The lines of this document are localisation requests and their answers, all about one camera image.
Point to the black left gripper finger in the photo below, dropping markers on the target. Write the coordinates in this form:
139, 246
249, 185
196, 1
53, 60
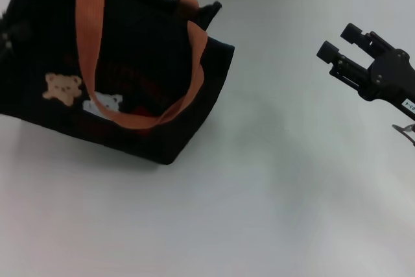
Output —
16, 30

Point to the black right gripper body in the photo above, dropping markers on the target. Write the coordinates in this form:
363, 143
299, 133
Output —
392, 79

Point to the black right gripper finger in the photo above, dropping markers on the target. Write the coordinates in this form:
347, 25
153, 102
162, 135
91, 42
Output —
351, 33
327, 51

